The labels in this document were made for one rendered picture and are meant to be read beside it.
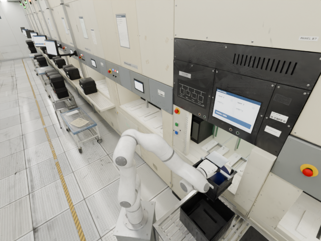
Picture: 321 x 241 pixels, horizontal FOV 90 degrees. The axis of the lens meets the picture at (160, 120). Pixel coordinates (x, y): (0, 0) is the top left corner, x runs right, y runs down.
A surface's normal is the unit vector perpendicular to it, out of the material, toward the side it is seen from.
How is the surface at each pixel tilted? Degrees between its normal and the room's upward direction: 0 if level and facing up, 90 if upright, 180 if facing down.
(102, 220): 0
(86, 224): 0
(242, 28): 93
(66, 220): 0
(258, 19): 92
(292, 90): 90
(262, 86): 90
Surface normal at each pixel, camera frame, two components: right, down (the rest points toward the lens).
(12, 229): -0.04, -0.84
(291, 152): -0.78, 0.37
